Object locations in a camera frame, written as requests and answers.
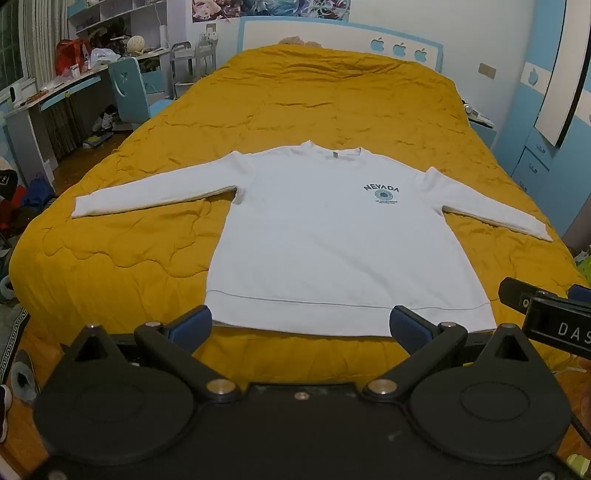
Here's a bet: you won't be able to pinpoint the grey rolling cart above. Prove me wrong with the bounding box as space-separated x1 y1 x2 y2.
170 41 218 100

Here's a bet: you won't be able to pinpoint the grey slipper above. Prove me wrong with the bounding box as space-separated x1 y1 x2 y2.
9 348 41 408

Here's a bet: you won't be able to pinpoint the mustard yellow quilt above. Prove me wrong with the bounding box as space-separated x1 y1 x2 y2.
8 43 591 478

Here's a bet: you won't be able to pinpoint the white printed sweatshirt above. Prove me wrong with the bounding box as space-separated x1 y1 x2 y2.
71 141 554 334

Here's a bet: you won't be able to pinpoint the white blue desk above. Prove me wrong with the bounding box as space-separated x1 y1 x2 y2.
0 46 172 186

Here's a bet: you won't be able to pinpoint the blue nightstand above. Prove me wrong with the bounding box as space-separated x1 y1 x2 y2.
465 99 499 154

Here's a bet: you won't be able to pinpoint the blue white wardrobe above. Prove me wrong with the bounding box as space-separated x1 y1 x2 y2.
489 0 591 241

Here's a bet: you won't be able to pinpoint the blue cloth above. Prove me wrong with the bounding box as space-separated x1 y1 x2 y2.
22 177 57 209

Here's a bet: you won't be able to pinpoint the pale curtain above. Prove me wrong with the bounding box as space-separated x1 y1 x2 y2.
21 0 71 86

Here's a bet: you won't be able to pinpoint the white plastic bag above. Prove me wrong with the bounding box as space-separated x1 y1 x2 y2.
88 48 122 70

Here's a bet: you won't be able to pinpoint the red cloth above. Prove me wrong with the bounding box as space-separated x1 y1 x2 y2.
0 184 25 232

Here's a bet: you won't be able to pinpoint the red bag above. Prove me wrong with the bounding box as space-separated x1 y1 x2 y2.
55 39 93 77

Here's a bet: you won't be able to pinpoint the white wall shelf unit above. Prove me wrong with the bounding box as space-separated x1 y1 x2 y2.
67 0 170 51

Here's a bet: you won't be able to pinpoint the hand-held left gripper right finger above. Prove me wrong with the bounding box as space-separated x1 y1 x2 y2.
362 305 550 405

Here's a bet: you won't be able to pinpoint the white wardrobe door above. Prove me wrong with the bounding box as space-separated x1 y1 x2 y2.
534 0 591 148

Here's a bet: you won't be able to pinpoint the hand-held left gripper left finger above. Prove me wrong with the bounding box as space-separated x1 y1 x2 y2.
59 304 243 406

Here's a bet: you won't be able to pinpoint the patterned rug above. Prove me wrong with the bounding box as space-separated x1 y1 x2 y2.
0 302 32 367

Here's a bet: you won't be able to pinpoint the window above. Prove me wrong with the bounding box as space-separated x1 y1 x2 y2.
0 0 25 89

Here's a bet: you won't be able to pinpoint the white blue headboard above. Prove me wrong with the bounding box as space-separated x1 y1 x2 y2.
238 16 444 75

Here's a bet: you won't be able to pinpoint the wall poster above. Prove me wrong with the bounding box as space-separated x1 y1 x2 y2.
191 0 352 23

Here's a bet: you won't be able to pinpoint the white sneakers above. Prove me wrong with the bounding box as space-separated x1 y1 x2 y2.
90 105 119 135

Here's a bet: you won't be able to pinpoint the light blue chair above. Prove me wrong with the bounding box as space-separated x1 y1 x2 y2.
107 56 174 123

